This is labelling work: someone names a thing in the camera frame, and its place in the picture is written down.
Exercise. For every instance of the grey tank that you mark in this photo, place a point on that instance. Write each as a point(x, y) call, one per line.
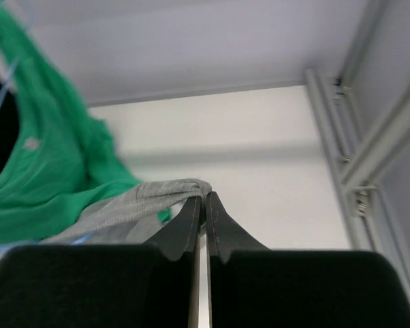
point(131, 217)

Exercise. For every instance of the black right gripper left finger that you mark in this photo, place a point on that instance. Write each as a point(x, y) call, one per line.
point(178, 238)

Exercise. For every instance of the aluminium frame right struts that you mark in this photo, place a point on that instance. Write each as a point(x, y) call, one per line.
point(358, 83)

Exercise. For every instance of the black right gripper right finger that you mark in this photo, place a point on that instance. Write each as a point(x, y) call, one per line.
point(224, 234)

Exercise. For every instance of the green tank top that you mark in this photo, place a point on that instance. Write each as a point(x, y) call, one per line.
point(63, 161)

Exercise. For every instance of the black tank top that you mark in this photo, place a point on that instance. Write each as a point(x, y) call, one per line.
point(9, 128)

